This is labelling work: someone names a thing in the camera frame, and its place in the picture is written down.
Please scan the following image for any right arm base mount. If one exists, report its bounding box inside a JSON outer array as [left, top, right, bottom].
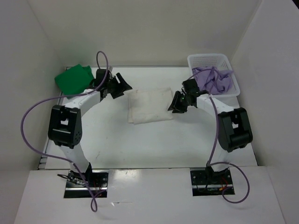
[[190, 168, 235, 196]]

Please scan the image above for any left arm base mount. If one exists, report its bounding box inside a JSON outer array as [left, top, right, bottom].
[[57, 170, 108, 199]]

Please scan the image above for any green t shirt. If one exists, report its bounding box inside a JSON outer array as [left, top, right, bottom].
[[54, 64, 94, 95]]

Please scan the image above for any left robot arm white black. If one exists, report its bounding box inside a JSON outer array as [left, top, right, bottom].
[[48, 71, 133, 187]]

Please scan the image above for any white plastic basket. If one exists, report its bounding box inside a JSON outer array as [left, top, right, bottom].
[[187, 53, 241, 98]]

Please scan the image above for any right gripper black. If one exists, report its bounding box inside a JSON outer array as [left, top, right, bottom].
[[168, 90, 190, 113]]

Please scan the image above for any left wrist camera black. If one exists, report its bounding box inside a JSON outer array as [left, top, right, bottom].
[[89, 66, 113, 90]]

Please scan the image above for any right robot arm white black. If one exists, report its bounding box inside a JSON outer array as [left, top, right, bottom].
[[168, 91, 253, 183]]

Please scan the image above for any white t shirt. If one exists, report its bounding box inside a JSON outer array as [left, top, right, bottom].
[[128, 87, 173, 125]]

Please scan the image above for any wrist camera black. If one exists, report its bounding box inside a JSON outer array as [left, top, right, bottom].
[[89, 66, 113, 90], [182, 78, 199, 94]]

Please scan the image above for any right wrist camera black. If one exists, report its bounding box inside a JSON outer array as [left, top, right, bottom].
[[182, 78, 199, 94]]

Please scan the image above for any purple t shirt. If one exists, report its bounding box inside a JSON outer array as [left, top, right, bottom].
[[192, 66, 233, 95]]

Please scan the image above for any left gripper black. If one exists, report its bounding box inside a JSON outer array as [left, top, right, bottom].
[[105, 73, 132, 99]]

